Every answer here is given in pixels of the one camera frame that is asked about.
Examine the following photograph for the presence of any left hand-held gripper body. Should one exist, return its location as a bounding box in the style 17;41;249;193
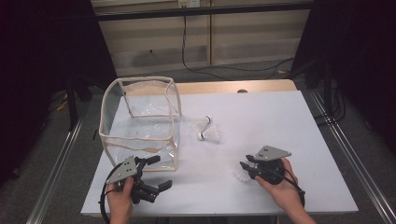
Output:
106;156;159;205

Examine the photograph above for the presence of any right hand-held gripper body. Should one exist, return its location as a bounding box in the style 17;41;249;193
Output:
253;145;292;187

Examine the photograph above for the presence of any clear bag with beige trim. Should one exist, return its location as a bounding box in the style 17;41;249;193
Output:
98;76;183;173

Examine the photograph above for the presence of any white shuttlecock with blue band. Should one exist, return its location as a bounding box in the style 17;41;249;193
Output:
191;115;213;133
196;123;223;145

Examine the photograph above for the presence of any person's right hand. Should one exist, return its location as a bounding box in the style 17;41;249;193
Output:
255;158;305;213

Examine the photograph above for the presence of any person's left hand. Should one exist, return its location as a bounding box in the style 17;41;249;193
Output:
106;176;134;217

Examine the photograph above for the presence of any wooden table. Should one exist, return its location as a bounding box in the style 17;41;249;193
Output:
121;78;299;96

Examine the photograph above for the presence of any black metal stand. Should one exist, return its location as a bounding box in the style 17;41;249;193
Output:
322;58;333;117
65;60;80;132

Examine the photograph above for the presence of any beige cabinet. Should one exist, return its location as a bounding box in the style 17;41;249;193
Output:
91;0;313;77

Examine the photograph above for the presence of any black curtain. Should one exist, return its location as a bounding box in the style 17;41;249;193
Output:
290;0;396;154
0;0;119;188

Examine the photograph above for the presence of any right hand-held gripper black cable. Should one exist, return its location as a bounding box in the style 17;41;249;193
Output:
274;172;307;209

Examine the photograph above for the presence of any hand-held gripper black cable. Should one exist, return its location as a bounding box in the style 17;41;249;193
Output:
98;161;127;224
274;172;307;209

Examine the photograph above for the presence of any left hand-held gripper black cable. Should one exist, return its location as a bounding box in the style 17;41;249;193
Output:
98;161;127;224

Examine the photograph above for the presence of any metal floor rail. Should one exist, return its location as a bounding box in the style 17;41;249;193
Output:
310;91;396;224
25;114;86;224

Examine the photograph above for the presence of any bundle of black floor cables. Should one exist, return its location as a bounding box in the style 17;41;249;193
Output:
313;78;347;126

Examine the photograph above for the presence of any black power cable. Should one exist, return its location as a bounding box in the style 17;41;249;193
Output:
180;7;295;80

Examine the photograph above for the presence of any white wall socket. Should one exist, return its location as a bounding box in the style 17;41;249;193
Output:
177;0;201;9

